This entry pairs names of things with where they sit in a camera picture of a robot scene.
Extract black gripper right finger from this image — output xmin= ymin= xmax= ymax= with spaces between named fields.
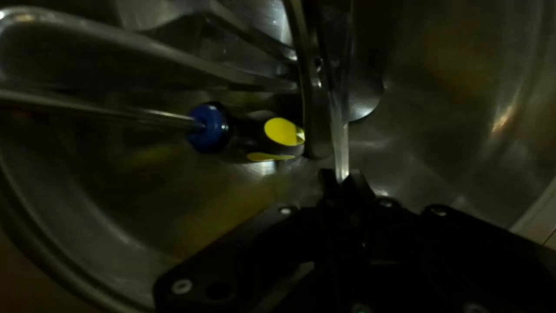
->
xmin=346 ymin=173 xmax=556 ymax=313

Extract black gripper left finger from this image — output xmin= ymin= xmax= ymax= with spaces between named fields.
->
xmin=151 ymin=168 xmax=353 ymax=313

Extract yellow tipped metal tongs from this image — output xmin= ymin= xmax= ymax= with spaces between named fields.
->
xmin=226 ymin=117 xmax=306 ymax=162

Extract small steel bowl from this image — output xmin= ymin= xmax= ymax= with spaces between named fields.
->
xmin=0 ymin=0 xmax=556 ymax=313

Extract blue tipped metal whisk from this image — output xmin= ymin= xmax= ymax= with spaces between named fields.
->
xmin=0 ymin=6 xmax=297 ymax=154

